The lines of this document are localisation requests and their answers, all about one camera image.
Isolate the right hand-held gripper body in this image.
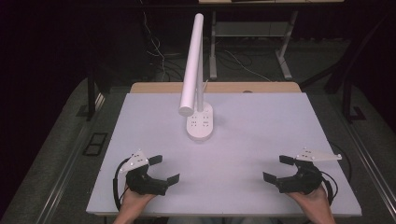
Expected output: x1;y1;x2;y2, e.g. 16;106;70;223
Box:
275;147;343;196

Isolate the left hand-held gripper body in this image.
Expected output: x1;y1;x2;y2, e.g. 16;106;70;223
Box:
119;148;169;197

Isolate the white desk lamp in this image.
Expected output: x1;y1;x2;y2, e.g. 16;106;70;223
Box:
177;12;215;141

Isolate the person's left hand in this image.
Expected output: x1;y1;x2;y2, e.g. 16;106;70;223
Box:
119;183;157;217

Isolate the person's right hand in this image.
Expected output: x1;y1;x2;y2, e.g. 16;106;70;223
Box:
286;186;332;217

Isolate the black floor socket plate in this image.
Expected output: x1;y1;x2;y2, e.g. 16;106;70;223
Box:
82;132;109;157

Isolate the wooden table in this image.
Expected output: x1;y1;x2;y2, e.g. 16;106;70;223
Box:
129;81;303;94

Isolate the black metal stand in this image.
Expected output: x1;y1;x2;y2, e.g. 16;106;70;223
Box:
341;77;367;123
76;73;97;122

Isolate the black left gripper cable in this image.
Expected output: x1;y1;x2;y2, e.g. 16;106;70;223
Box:
112;158;130;212

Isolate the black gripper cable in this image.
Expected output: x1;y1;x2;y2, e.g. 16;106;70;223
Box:
320;142;353;206
112;158;130;212

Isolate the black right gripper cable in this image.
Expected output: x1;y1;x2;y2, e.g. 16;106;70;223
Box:
320;142;353;206

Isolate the metal floor rail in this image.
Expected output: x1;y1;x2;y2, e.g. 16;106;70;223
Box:
36;92;106;224
337;105;396;218

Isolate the white floor cable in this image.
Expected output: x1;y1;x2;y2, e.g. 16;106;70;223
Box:
223;49;273;83

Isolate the grey metal frame desk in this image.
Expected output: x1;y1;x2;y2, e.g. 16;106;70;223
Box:
208;10;299;81

